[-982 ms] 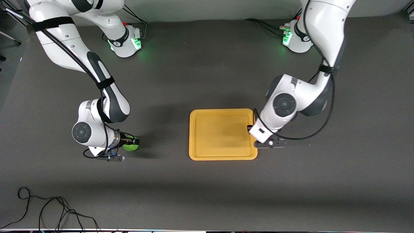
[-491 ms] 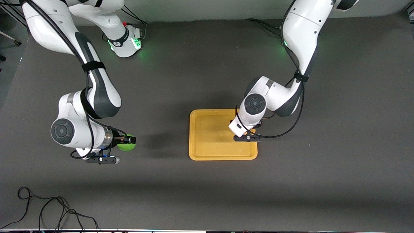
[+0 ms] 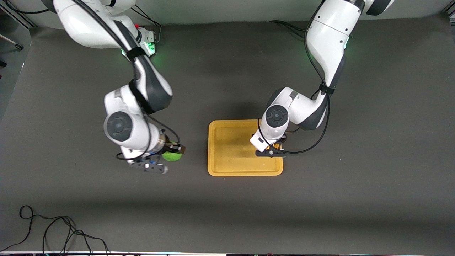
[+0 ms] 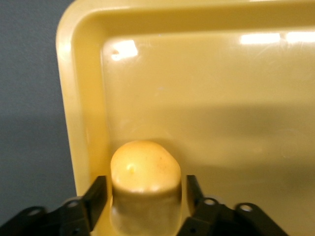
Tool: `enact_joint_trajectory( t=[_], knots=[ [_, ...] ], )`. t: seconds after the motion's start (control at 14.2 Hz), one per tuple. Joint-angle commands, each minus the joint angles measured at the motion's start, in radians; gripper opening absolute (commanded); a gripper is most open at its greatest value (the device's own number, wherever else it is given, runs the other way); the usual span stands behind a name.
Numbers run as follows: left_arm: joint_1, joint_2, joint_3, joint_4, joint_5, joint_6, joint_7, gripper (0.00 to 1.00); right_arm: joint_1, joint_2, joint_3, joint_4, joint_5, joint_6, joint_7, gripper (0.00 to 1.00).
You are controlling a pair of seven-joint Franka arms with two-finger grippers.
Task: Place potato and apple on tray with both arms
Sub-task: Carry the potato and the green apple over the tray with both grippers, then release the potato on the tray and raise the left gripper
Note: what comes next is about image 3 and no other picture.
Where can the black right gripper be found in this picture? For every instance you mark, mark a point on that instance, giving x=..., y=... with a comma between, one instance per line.
x=170, y=146

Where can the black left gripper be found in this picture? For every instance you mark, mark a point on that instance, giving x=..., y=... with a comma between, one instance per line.
x=283, y=137

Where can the green apple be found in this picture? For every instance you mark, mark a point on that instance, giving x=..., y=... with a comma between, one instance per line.
x=172, y=157

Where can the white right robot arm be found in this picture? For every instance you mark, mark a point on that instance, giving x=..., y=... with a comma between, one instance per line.
x=89, y=25

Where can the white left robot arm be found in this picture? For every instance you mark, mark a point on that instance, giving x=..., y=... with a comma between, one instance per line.
x=327, y=32

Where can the yellow plastic tray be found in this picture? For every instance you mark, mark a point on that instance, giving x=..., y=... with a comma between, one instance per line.
x=231, y=156

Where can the black metal frame strut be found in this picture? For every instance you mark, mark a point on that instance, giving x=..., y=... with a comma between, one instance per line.
x=17, y=16

